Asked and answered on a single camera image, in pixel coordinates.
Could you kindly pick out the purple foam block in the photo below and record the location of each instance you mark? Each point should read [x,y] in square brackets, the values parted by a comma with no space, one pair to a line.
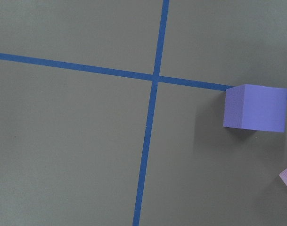
[255,107]

